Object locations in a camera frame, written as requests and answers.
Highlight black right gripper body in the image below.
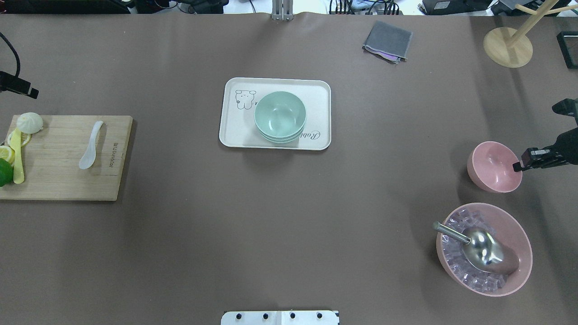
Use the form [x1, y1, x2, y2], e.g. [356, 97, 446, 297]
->
[532, 128, 578, 168]

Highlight small pink bowl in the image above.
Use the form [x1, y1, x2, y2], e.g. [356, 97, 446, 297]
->
[467, 141, 522, 193]

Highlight white ceramic spoon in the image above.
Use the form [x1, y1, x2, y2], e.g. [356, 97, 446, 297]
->
[78, 120, 104, 169]

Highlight large pink bowl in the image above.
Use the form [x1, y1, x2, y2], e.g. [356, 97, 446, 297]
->
[436, 202, 533, 297]

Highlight bottom green bowl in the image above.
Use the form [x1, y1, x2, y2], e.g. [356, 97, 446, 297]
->
[259, 130, 302, 144]

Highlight green bowl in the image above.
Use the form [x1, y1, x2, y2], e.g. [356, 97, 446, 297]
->
[255, 121, 305, 143]
[254, 91, 308, 138]
[259, 130, 302, 144]

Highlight top green bowl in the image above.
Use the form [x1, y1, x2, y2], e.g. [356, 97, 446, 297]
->
[254, 91, 308, 138]

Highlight middle green bowl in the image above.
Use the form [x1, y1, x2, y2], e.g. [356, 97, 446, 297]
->
[255, 121, 305, 143]

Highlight clear ice cubes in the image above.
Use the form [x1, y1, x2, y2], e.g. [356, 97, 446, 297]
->
[442, 208, 508, 293]

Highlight metal ice scoop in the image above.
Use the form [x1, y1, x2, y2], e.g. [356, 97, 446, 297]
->
[432, 221, 520, 275]

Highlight black tray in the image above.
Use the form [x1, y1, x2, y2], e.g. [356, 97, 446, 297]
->
[557, 31, 578, 70]

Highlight wooden mug tree stand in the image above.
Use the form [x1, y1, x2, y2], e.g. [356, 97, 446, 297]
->
[483, 0, 578, 68]

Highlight folded grey cloth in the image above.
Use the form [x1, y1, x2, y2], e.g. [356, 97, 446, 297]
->
[363, 21, 413, 64]

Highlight cream rabbit serving tray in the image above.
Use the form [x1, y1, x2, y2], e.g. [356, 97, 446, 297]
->
[219, 77, 331, 151]

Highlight bamboo cutting board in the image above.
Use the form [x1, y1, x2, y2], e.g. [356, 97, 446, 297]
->
[0, 115, 133, 201]

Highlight lemon slice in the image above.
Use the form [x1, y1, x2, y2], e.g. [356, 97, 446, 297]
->
[5, 131, 32, 148]
[0, 145, 16, 165]

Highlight green lime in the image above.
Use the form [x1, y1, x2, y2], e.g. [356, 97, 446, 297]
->
[0, 158, 13, 187]

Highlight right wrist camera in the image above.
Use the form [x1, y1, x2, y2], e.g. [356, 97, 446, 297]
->
[551, 98, 578, 119]

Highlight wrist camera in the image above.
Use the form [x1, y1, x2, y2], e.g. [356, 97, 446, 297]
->
[0, 71, 39, 99]
[551, 98, 578, 119]

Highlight aluminium frame post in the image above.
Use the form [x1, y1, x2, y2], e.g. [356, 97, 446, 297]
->
[272, 0, 294, 21]

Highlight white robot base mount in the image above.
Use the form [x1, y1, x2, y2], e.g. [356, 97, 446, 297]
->
[220, 309, 340, 325]

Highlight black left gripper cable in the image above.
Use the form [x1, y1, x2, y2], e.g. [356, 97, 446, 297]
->
[0, 32, 21, 78]

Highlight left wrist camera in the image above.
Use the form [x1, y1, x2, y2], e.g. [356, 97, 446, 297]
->
[0, 71, 39, 99]

